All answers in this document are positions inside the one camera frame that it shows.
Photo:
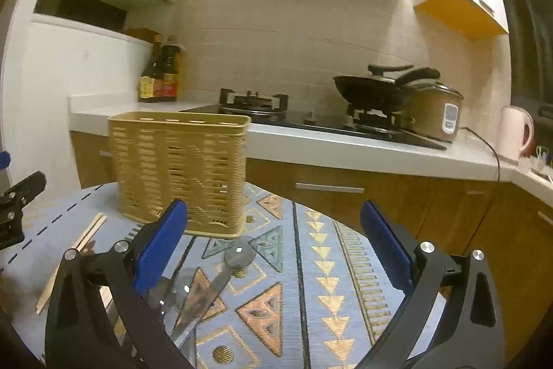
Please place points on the black frying pan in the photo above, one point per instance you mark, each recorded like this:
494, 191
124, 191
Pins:
371, 92

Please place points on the brown cardboard box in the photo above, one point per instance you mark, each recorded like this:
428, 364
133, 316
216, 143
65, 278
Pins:
140, 34

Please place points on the clear plastic spoon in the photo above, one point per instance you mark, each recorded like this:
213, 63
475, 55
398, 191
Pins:
239, 254
183, 287

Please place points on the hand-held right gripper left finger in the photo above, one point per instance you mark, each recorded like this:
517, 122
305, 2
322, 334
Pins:
162, 248

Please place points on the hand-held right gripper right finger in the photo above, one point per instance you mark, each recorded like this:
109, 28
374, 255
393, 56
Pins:
386, 248

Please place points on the pale pink electric kettle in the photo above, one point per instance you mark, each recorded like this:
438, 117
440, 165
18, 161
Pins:
512, 133

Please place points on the tall yellow-label sauce bottle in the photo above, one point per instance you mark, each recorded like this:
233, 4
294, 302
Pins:
149, 83

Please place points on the wooden chopstick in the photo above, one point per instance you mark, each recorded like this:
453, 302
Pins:
88, 231
96, 228
106, 296

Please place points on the white refrigerator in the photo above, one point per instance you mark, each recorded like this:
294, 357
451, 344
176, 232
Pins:
65, 66

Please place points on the beige rice cooker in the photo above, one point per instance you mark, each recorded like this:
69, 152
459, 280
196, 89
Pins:
436, 114

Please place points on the yellow plastic utensil basket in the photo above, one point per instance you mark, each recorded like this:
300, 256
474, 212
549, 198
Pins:
177, 161

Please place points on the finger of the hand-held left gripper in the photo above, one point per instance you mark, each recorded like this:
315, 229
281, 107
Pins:
3, 159
15, 204

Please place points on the dark window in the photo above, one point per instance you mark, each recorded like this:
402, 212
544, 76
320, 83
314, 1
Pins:
529, 49

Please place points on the clear glass container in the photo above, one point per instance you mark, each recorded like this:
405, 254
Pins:
540, 161

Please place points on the blue patterned tablecloth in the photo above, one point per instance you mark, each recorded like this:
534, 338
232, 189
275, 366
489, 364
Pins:
302, 287

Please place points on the wide red-label sauce bottle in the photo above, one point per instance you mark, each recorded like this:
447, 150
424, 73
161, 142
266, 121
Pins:
170, 79

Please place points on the black gas stove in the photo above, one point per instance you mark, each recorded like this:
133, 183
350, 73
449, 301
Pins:
302, 122

